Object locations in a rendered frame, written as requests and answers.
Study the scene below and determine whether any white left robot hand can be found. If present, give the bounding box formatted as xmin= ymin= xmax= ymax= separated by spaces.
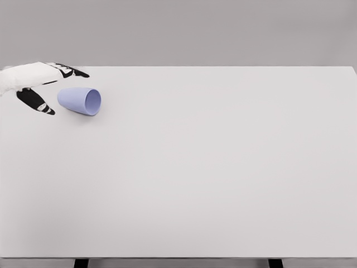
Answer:
xmin=10 ymin=61 xmax=90 ymax=116

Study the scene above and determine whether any lavender plastic cup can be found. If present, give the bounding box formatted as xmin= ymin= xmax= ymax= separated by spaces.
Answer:
xmin=57 ymin=87 xmax=102 ymax=117

